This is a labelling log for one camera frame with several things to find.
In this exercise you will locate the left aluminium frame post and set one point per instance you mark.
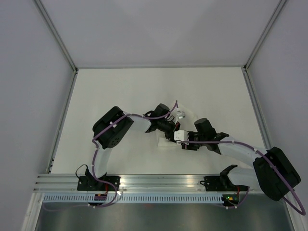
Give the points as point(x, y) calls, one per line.
point(49, 23)

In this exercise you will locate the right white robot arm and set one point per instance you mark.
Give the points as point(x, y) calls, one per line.
point(268, 169)

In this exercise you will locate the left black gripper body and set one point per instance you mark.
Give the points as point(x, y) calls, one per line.
point(168, 129)

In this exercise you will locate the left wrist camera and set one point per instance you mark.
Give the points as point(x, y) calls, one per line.
point(180, 114)

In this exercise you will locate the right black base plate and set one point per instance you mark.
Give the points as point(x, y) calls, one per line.
point(221, 184)

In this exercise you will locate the white cloth napkin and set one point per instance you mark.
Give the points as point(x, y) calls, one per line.
point(186, 123)

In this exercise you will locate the aluminium front rail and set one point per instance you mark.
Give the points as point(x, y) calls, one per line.
point(129, 183)

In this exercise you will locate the right aluminium frame post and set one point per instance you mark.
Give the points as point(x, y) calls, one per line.
point(270, 24)

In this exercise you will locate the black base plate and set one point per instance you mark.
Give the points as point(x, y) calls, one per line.
point(90, 184)
point(221, 184)

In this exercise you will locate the aluminium frame post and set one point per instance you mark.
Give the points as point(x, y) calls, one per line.
point(49, 23)
point(270, 24)

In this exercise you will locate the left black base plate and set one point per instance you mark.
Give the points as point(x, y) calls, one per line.
point(90, 184)

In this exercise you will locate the white slotted cable duct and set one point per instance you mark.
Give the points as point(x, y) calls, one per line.
point(135, 198)

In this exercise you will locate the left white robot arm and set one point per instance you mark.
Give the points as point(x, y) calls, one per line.
point(110, 129)

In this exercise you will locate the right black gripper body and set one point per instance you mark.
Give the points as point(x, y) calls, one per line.
point(193, 135)

